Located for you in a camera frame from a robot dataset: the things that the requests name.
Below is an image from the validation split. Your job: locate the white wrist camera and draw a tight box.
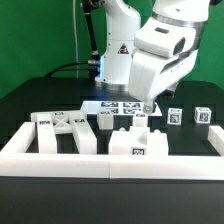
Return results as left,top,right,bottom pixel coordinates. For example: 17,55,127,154
134,17,204,58

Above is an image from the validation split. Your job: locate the white U-shaped fence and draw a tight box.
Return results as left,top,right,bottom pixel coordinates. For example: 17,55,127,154
0,122,224,180

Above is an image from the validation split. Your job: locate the small tagged cube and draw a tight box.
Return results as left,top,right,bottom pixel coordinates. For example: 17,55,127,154
194,107,212,124
167,108,182,125

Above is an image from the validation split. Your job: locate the white marker base sheet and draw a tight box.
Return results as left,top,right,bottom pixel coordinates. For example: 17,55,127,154
79,100,163,118

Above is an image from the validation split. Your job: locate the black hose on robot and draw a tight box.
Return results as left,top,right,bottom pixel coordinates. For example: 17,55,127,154
79,0,106,62

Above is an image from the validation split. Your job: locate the small tagged cube left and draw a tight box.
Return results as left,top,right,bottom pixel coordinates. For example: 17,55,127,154
167,108,182,125

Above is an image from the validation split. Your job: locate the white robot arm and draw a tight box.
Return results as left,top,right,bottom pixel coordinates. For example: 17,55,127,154
95,0,211,115

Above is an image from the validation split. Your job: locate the white chair back frame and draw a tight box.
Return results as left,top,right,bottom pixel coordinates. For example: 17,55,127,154
30,110,97,155

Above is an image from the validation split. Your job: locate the black cable on table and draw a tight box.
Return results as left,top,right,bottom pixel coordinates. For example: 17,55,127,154
44,61,101,79

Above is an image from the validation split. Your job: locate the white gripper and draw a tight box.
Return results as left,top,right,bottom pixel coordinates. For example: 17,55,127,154
128,50,198,116

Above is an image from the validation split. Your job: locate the white chair seat part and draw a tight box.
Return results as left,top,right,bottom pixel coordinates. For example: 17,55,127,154
108,126,169,156

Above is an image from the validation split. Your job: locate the small tagged cube right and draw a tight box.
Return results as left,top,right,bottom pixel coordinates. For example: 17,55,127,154
194,107,212,124

